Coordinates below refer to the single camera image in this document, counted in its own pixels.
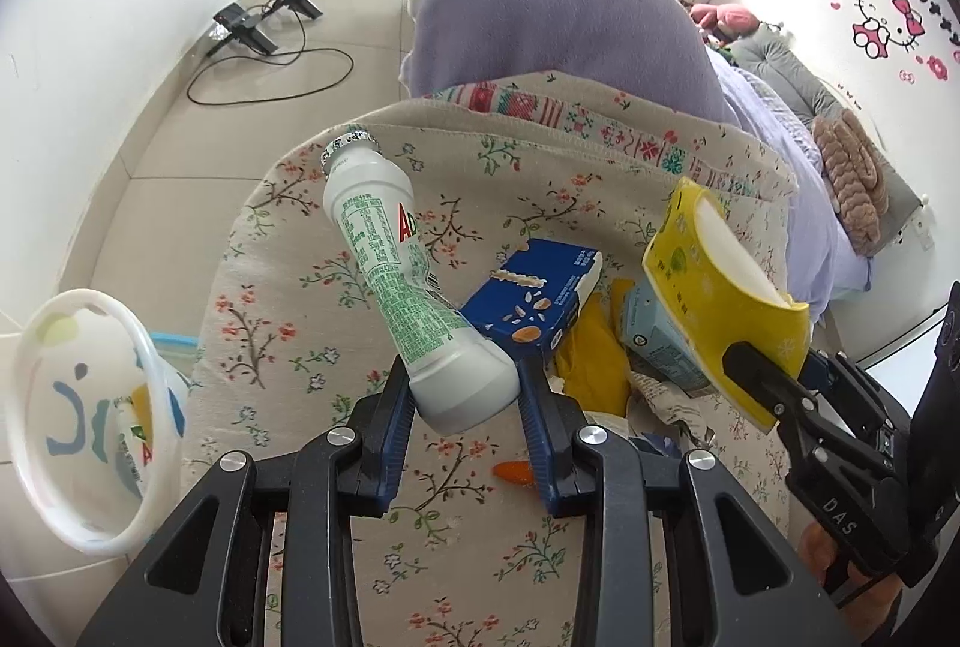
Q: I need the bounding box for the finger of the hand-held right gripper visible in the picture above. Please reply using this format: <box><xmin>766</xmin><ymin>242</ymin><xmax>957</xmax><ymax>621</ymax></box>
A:
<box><xmin>801</xmin><ymin>351</ymin><xmax>914</xmax><ymax>442</ymax></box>
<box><xmin>721</xmin><ymin>341</ymin><xmax>824</xmax><ymax>447</ymax></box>

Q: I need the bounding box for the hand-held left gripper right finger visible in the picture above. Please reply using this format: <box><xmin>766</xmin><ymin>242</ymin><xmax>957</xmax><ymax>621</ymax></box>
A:
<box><xmin>516</xmin><ymin>358</ymin><xmax>863</xmax><ymax>647</ymax></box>

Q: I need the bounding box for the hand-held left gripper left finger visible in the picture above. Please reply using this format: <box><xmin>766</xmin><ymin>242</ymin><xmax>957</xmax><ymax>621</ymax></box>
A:
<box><xmin>75</xmin><ymin>354</ymin><xmax>413</xmax><ymax>647</ymax></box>

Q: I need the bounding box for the beige paper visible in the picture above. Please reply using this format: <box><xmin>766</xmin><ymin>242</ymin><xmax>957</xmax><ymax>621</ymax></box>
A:
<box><xmin>626</xmin><ymin>369</ymin><xmax>721</xmax><ymax>446</ymax></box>

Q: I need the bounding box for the yellow paper bowl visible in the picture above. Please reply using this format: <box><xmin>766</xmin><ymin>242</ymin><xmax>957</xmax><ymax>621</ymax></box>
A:
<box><xmin>643</xmin><ymin>176</ymin><xmax>812</xmax><ymax>431</ymax></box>

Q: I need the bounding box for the blue biscuit box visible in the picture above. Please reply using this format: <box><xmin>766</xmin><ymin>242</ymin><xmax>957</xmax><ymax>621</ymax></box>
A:
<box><xmin>459</xmin><ymin>238</ymin><xmax>605</xmax><ymax>363</ymax></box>

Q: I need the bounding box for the white drink bottle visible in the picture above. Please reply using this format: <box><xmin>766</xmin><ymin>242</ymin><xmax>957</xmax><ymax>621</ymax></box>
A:
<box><xmin>321</xmin><ymin>124</ymin><xmax>522</xmax><ymax>436</ymax></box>

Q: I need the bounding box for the white trash bin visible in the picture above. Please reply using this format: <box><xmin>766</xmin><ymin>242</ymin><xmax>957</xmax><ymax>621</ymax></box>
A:
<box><xmin>13</xmin><ymin>289</ymin><xmax>192</xmax><ymax>556</ymax></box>

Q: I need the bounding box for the person's right hand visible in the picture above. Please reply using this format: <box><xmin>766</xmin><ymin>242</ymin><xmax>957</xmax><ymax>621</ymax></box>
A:
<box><xmin>796</xmin><ymin>523</ymin><xmax>905</xmax><ymax>618</ymax></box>

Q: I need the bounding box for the small orange scrap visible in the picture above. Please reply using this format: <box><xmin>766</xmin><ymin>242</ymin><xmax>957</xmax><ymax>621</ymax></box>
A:
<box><xmin>491</xmin><ymin>459</ymin><xmax>537</xmax><ymax>487</ymax></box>

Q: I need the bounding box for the yellow plastic wrapper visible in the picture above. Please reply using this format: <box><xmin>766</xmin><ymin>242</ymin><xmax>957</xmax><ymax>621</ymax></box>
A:
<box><xmin>555</xmin><ymin>279</ymin><xmax>638</xmax><ymax>419</ymax></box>

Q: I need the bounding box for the small teal carton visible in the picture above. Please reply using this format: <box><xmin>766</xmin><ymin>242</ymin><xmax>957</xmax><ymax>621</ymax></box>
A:
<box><xmin>619</xmin><ymin>279</ymin><xmax>713</xmax><ymax>397</ymax></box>

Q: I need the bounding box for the lavender bed sheet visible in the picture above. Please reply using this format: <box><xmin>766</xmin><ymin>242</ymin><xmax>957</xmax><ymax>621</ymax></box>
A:
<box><xmin>705</xmin><ymin>47</ymin><xmax>875</xmax><ymax>326</ymax></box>

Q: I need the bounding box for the floral blanket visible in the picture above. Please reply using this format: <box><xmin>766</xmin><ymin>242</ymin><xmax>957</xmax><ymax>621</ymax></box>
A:
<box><xmin>180</xmin><ymin>70</ymin><xmax>800</xmax><ymax>647</ymax></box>

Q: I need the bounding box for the brown knitted cushion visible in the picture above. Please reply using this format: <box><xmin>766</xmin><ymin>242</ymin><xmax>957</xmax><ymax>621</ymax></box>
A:
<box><xmin>811</xmin><ymin>109</ymin><xmax>892</xmax><ymax>257</ymax></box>

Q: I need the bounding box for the blue-edged plastic bag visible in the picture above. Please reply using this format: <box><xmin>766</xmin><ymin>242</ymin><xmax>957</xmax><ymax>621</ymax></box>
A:
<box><xmin>148</xmin><ymin>330</ymin><xmax>200</xmax><ymax>382</ymax></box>

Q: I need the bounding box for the grey pillow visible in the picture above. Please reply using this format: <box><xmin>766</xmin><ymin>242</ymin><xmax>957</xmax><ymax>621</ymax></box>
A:
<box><xmin>731</xmin><ymin>25</ymin><xmax>848</xmax><ymax>124</ymax></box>

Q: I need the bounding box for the pink plush toy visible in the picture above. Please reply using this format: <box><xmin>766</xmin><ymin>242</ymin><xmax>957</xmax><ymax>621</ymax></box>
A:
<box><xmin>690</xmin><ymin>2</ymin><xmax>758</xmax><ymax>37</ymax></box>

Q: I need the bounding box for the purple pillow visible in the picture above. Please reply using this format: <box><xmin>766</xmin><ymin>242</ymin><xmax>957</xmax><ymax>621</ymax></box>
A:
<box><xmin>400</xmin><ymin>0</ymin><xmax>743</xmax><ymax>127</ymax></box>

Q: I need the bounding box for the black cable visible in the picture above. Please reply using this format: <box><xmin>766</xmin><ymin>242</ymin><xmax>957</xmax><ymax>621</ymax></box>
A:
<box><xmin>187</xmin><ymin>0</ymin><xmax>355</xmax><ymax>107</ymax></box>

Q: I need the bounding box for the cartoon cat wall sticker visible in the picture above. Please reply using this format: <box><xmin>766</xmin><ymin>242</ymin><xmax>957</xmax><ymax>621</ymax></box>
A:
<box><xmin>814</xmin><ymin>0</ymin><xmax>960</xmax><ymax>86</ymax></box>

